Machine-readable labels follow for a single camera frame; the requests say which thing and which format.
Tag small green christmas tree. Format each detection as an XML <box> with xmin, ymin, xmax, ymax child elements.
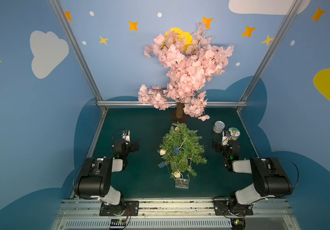
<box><xmin>158</xmin><ymin>123</ymin><xmax>207</xmax><ymax>180</ymax></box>

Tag string lights with rattan balls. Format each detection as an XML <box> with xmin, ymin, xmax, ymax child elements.
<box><xmin>158</xmin><ymin>123</ymin><xmax>190</xmax><ymax>179</ymax></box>

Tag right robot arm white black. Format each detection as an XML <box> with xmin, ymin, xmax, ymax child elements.
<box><xmin>212</xmin><ymin>139</ymin><xmax>295</xmax><ymax>217</ymax></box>

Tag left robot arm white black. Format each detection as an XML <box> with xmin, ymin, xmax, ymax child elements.
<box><xmin>74</xmin><ymin>139</ymin><xmax>140</xmax><ymax>206</ymax></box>

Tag clear acrylic tree base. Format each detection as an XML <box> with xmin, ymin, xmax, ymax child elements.
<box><xmin>175</xmin><ymin>178</ymin><xmax>190</xmax><ymax>189</ymax></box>

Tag pink cherry blossom tree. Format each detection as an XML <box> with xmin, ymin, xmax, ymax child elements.
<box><xmin>138</xmin><ymin>23</ymin><xmax>235</xmax><ymax>121</ymax></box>

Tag yellow green labelled can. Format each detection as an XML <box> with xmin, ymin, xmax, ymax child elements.
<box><xmin>228</xmin><ymin>127</ymin><xmax>241</xmax><ymax>140</ymax></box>

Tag silver tin can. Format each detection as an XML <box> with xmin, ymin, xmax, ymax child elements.
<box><xmin>213</xmin><ymin>121</ymin><xmax>225</xmax><ymax>134</ymax></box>

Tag small circuit board left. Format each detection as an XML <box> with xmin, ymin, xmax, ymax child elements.
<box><xmin>108</xmin><ymin>219</ymin><xmax>128</xmax><ymax>230</ymax></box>

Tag small circuit board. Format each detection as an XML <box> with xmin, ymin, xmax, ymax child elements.
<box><xmin>108</xmin><ymin>219</ymin><xmax>128</xmax><ymax>230</ymax></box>
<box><xmin>231</xmin><ymin>218</ymin><xmax>246</xmax><ymax>230</ymax></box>

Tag small circuit board right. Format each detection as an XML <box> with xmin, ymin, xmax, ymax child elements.
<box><xmin>231</xmin><ymin>218</ymin><xmax>246</xmax><ymax>230</ymax></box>

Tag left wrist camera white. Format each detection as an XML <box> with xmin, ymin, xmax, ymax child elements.
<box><xmin>122</xmin><ymin>129</ymin><xmax>131</xmax><ymax>144</ymax></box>

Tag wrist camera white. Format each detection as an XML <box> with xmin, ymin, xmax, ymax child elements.
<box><xmin>221</xmin><ymin>130</ymin><xmax>230</xmax><ymax>146</ymax></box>
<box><xmin>122</xmin><ymin>129</ymin><xmax>131</xmax><ymax>144</ymax></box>

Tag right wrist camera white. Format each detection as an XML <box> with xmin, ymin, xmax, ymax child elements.
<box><xmin>221</xmin><ymin>130</ymin><xmax>230</xmax><ymax>146</ymax></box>

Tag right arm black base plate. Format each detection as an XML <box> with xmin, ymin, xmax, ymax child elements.
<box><xmin>213</xmin><ymin>200</ymin><xmax>254</xmax><ymax>218</ymax></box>

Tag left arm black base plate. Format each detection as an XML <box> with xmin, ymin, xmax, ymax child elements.
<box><xmin>99</xmin><ymin>200</ymin><xmax>139</xmax><ymax>216</ymax></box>

